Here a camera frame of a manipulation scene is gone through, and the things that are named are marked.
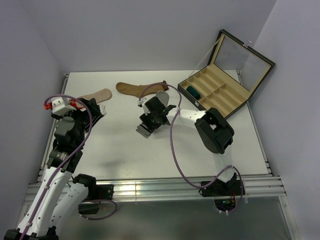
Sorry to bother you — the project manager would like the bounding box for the black compartment organizer box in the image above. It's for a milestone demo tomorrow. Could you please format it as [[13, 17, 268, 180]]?
[[177, 29, 276, 119]]

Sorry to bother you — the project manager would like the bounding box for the beige red reindeer sock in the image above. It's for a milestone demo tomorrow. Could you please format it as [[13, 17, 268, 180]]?
[[69, 88, 113, 109]]

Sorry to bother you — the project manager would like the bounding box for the green christmas bear sock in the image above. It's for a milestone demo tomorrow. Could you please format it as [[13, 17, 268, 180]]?
[[186, 86, 201, 100]]

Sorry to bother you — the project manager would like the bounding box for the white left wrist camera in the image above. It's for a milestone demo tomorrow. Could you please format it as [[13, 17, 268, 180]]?
[[44, 97, 76, 116]]

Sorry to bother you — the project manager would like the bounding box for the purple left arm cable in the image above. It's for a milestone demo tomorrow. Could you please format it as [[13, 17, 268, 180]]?
[[18, 93, 118, 240]]

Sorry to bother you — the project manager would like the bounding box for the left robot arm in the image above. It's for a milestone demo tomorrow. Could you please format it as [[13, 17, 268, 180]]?
[[4, 94, 103, 240]]

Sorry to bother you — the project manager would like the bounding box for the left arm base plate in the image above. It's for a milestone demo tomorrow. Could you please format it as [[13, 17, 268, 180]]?
[[85, 184, 114, 201]]

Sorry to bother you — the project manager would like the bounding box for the aluminium frame rail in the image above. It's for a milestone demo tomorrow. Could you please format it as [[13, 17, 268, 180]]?
[[24, 176, 287, 206]]

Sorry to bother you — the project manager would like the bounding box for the brown long sock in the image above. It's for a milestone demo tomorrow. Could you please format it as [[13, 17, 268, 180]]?
[[115, 80, 169, 98]]

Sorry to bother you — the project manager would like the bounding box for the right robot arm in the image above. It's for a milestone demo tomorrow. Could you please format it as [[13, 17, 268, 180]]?
[[136, 96, 237, 195]]

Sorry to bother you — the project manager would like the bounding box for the black white striped sock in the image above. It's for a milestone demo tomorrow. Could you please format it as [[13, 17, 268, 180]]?
[[82, 98, 107, 133]]

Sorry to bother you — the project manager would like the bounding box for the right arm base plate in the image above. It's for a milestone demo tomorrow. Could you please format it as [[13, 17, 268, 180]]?
[[198, 179, 246, 197]]

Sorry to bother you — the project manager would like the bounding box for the grey striped sock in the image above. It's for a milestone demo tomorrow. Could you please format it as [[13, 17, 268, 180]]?
[[136, 91, 170, 138]]

